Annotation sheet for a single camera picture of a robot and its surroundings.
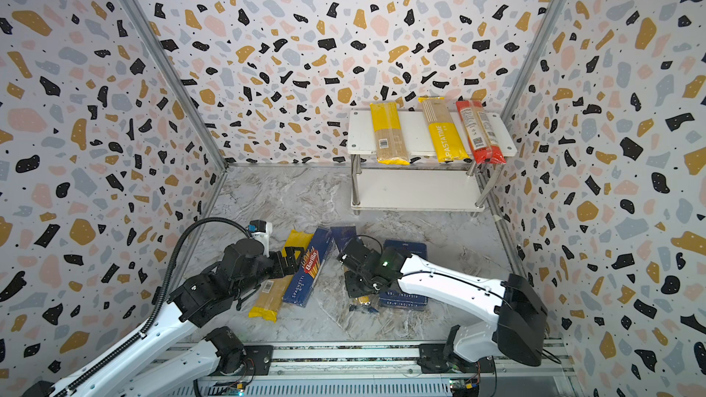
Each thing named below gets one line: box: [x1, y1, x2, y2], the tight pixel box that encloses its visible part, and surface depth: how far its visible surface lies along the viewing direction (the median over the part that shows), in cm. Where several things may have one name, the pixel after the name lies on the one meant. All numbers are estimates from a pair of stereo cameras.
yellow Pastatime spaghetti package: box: [417, 97, 471, 164], surface depth 82 cm
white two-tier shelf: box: [409, 109, 432, 157], surface depth 84 cm
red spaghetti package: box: [455, 100, 507, 165], surface depth 81 cm
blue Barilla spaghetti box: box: [283, 227, 332, 308], surface depth 87 cm
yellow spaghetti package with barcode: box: [369, 102, 411, 166], surface depth 80 cm
